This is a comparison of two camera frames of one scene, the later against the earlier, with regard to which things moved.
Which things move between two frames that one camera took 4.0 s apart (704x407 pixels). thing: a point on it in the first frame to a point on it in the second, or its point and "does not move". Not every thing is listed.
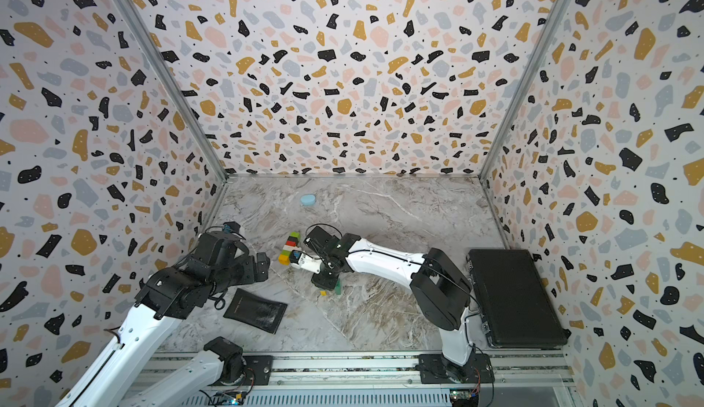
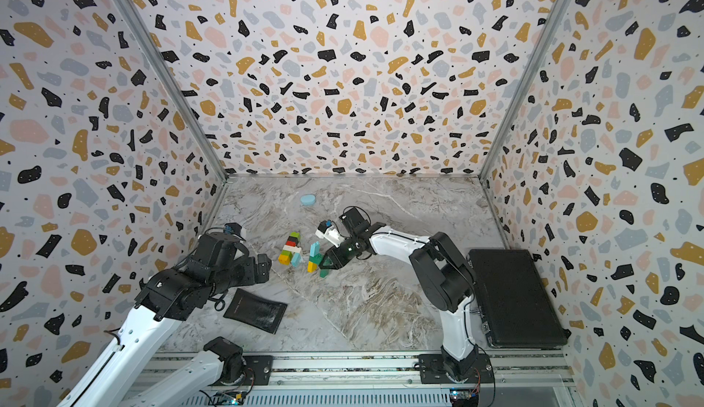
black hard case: [515, 306] does not move
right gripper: [325, 284] to [337, 263]
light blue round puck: [308, 200] does not move
